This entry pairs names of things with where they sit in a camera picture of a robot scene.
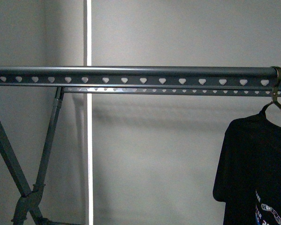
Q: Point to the metal clothes hanger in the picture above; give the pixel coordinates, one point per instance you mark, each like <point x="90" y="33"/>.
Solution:
<point x="275" y="89"/>

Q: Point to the black printed t-shirt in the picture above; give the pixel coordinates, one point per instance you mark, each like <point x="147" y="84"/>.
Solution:
<point x="248" y="177"/>

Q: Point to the grey drying rack frame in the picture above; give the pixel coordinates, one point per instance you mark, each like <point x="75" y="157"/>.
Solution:
<point x="210" y="81"/>

